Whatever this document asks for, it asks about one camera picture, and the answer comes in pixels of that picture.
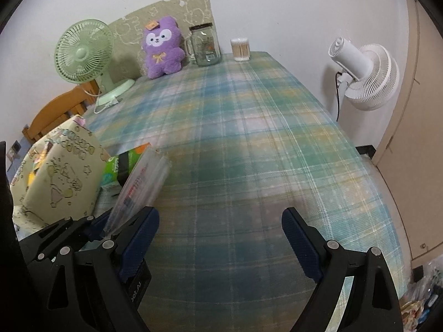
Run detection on clear plastic tube pack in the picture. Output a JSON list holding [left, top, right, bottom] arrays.
[[104, 146, 171, 236]]

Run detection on green tissue pack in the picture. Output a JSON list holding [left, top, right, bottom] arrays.
[[101, 143, 151, 191]]

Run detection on yellow cartoon fabric storage box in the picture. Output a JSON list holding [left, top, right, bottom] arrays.
[[10, 115, 110, 235]]

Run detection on clutter bags on floor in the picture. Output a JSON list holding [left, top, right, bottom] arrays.
[[400, 256, 443, 332]]

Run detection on wooden chair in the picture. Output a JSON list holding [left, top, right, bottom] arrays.
[[22, 80, 99, 144]]

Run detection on beige door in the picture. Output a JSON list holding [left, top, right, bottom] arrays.
[[374, 0, 442, 267]]

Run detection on plaid tablecloth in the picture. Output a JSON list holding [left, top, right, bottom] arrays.
[[86, 53, 408, 331]]

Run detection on patterned cardboard panel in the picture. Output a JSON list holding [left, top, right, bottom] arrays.
[[107, 0, 216, 82]]

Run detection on green desk fan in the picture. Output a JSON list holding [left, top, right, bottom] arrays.
[[54, 19, 135, 114]]

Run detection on white standing fan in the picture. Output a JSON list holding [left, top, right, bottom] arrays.
[[328, 37, 400, 118]]

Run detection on purple plush bear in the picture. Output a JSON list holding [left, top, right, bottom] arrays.
[[142, 16, 186, 79]]

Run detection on glass jar with lid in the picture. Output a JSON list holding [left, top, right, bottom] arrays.
[[189, 22, 221, 67]]

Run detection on cotton swab container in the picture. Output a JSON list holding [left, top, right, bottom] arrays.
[[231, 38, 251, 62]]

